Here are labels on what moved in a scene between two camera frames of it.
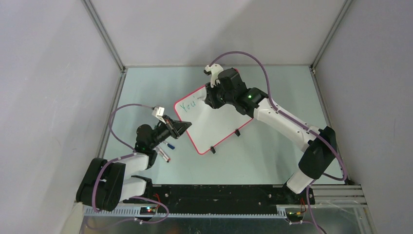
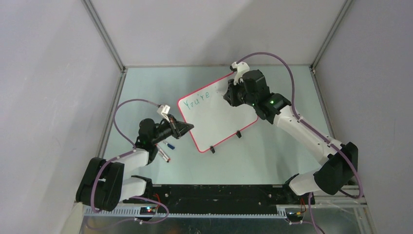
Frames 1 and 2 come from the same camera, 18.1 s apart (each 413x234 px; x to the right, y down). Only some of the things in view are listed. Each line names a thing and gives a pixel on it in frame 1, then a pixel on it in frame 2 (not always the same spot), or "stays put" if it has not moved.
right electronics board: [297, 215] stays put
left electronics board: [147, 210] stays put
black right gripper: [211, 99] -> [230, 95]
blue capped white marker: [169, 145] stays put
